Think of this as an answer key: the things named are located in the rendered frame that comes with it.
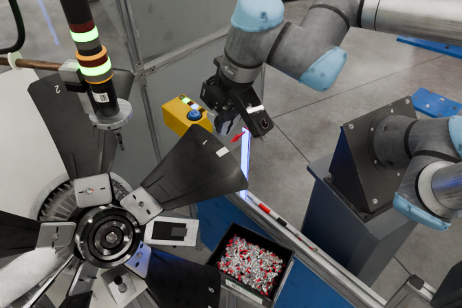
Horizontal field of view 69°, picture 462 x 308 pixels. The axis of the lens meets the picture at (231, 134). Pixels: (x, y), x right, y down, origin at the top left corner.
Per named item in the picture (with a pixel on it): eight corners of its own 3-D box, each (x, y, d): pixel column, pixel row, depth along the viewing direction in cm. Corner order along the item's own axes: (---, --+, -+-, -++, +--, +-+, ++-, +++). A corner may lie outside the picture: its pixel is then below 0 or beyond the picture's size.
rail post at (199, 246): (194, 248, 195) (180, 159, 140) (199, 243, 197) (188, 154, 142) (199, 253, 193) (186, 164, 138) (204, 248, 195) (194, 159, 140)
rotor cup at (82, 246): (86, 274, 76) (99, 293, 65) (49, 222, 72) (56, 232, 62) (141, 232, 83) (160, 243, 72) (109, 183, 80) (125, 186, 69)
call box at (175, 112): (164, 126, 127) (160, 104, 119) (185, 114, 132) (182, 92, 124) (192, 149, 119) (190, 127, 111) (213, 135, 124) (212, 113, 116)
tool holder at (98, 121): (71, 126, 56) (49, 77, 49) (91, 100, 61) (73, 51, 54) (123, 133, 55) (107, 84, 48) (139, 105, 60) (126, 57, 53)
